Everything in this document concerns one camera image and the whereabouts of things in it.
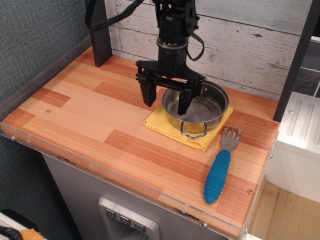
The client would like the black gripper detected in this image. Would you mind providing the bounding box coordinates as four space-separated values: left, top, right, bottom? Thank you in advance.
135 37 205 116

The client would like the stainless steel pot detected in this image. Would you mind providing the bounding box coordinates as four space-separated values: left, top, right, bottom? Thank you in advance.
161 81 230 140

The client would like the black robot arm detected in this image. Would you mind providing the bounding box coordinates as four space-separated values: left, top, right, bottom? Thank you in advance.
136 0 205 115

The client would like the yellow folded cloth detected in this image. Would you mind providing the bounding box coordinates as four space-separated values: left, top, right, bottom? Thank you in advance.
143 105 234 152

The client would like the grey toy fridge cabinet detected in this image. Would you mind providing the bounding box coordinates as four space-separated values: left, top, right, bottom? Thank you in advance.
43 155 225 240

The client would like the silver dispenser panel with buttons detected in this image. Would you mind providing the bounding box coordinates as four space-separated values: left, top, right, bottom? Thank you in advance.
98 197 160 240

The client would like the orange object bottom left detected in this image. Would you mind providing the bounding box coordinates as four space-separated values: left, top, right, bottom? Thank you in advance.
20 228 45 240

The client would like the dark grey left post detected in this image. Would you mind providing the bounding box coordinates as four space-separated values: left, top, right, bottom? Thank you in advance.
89 0 113 67

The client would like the dark grey post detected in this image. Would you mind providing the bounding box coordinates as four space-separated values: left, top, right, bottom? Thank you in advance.
273 0 320 122
89 0 113 67

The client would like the blue handled metal fork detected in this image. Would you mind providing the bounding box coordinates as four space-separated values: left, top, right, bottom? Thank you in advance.
203 125 242 204

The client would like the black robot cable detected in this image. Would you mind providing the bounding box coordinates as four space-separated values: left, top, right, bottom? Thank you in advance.
84 0 145 32

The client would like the dark grey right post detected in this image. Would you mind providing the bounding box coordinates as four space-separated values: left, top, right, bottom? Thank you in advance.
273 0 320 122

